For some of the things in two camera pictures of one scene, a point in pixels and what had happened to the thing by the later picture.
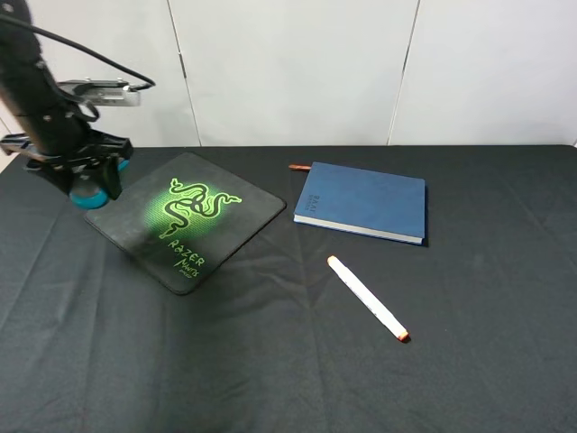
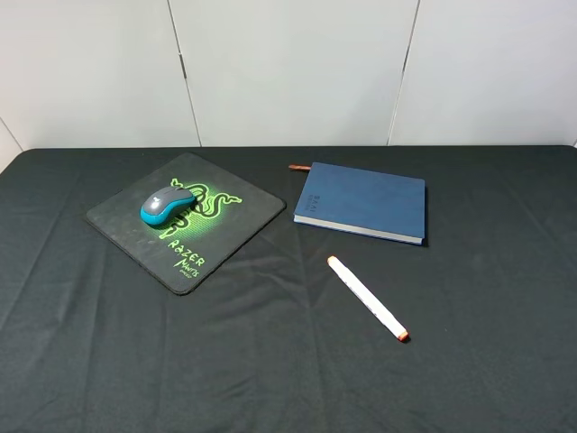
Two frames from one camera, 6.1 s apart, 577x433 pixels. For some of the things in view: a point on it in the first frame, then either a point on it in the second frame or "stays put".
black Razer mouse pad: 185,220 stays put
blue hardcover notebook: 364,201 stays put
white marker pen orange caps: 369,298 stays put
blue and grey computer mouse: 89,198 to 166,204
